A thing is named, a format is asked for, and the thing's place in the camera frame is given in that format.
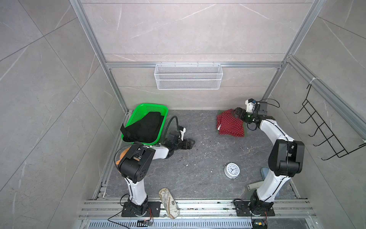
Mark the black skirt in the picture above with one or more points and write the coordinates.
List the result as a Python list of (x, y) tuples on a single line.
[(145, 130)]

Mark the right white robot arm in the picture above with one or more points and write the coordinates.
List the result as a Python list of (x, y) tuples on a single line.
[(285, 159)]

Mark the red polka dot skirt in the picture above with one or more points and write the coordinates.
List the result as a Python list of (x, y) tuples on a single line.
[(230, 124)]

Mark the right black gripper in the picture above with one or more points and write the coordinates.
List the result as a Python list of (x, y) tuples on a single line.
[(243, 112)]

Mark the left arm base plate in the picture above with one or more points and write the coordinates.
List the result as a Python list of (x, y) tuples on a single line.
[(132, 210)]

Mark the orange plush toy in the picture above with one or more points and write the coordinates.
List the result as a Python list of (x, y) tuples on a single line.
[(120, 154)]

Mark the green plastic basket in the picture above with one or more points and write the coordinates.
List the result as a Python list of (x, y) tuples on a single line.
[(142, 110)]

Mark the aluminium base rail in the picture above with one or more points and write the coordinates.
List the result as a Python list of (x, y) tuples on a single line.
[(198, 214)]

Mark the white wire mesh basket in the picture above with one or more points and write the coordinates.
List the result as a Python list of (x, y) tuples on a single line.
[(188, 76)]

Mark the white round clock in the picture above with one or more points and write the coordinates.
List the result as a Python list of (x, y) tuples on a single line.
[(232, 170)]

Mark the beige small remote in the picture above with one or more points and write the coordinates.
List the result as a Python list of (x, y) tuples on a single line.
[(255, 185)]

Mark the patterned beige shoe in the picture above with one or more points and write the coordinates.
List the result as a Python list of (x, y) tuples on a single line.
[(169, 203)]

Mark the black wall hook rack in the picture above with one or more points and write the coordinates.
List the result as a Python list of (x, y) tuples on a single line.
[(337, 148)]

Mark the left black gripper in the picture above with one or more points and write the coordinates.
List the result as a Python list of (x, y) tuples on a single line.
[(189, 143)]

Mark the blue grey insole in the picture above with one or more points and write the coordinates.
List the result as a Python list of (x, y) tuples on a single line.
[(264, 172)]

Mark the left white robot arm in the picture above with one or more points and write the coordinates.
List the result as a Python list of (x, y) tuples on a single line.
[(133, 162)]

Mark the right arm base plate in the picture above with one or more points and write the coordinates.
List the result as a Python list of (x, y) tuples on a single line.
[(243, 209)]

